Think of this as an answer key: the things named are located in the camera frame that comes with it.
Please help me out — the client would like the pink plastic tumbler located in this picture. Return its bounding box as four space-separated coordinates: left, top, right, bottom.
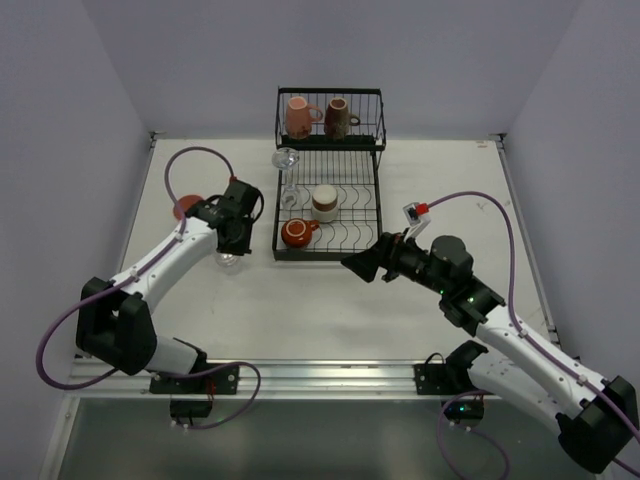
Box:
172 194 203 221

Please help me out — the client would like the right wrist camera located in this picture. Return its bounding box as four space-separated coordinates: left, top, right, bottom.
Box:
403 202 431 240

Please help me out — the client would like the pink ceramic mug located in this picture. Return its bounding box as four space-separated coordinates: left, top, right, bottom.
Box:
285 96 324 140

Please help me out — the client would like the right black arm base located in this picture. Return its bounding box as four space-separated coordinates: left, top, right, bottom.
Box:
413 340 488 427

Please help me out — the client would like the black wire dish rack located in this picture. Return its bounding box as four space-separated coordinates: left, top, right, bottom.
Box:
272 87 386 261

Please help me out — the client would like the brown ceramic mug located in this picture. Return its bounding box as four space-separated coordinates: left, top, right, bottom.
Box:
324 97 361 140

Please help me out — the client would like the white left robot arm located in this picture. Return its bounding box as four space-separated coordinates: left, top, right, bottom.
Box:
76 179 264 378

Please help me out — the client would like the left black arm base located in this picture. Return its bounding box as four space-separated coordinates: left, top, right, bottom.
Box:
149 352 255 431

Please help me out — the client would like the white brown ceramic cup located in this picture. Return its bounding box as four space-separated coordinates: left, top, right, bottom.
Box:
311 184 339 223

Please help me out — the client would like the aluminium mounting rail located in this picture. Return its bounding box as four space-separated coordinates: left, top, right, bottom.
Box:
64 357 506 399

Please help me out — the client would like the orange ceramic mug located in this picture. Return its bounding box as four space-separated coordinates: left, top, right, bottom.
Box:
280 218 320 248

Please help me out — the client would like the clear wine glass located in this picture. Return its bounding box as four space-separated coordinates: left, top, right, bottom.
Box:
271 147 300 210

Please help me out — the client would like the clear faceted glass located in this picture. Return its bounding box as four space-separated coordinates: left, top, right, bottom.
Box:
214 252 242 275

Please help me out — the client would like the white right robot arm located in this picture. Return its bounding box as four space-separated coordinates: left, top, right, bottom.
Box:
341 233 639 474

